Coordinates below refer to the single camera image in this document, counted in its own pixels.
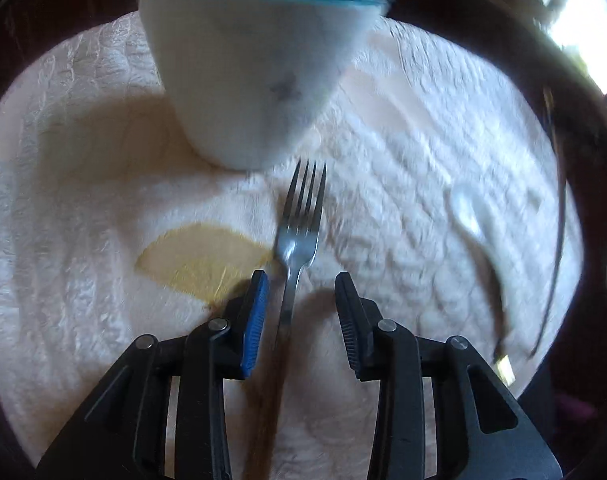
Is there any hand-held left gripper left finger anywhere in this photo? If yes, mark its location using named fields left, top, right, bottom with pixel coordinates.
left=36, top=270, right=270, bottom=480

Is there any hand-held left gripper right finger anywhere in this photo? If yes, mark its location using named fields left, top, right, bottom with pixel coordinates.
left=333, top=272, right=564, bottom=480

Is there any metal fork wooden handle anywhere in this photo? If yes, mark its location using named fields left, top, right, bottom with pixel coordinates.
left=244, top=159, right=328, bottom=480

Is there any white plastic spoon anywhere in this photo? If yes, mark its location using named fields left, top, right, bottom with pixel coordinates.
left=451, top=190, right=515, bottom=367

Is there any white floral cup teal rim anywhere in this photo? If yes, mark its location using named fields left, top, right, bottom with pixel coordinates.
left=136, top=0, right=394, bottom=171

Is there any white quilted tablecloth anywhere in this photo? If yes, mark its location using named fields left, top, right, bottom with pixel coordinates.
left=0, top=14, right=584, bottom=480

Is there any bright window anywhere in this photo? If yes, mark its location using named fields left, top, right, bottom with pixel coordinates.
left=546, top=0, right=607, bottom=96

